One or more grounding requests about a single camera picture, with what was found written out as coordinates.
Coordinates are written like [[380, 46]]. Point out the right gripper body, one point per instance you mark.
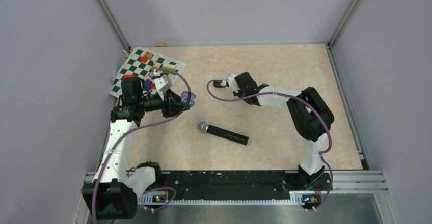
[[241, 93]]

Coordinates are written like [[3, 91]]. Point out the purple block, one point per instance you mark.
[[147, 85]]

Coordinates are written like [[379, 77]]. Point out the black microphone silver head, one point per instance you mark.
[[223, 133]]

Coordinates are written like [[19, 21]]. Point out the red block top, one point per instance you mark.
[[143, 59]]

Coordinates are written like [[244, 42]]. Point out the cork piece at wall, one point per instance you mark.
[[160, 44]]

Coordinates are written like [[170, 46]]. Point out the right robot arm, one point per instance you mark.
[[311, 117]]

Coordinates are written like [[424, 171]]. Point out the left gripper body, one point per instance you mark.
[[166, 109]]

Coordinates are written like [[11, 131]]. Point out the grey-blue earbud charging case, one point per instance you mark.
[[188, 98]]

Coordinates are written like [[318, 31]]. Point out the green white chessboard mat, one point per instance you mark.
[[133, 65]]

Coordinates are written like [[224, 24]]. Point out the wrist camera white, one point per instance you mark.
[[231, 82], [162, 83]]

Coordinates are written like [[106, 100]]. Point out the red block middle left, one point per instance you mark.
[[128, 76]]

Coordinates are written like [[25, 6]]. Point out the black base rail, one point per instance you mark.
[[238, 185]]

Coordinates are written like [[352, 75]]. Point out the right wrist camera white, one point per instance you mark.
[[231, 82]]

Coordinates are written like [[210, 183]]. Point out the black earbud charging case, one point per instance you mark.
[[219, 83]]

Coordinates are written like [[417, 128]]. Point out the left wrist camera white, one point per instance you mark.
[[162, 83]]

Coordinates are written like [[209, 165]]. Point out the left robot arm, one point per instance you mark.
[[111, 195]]

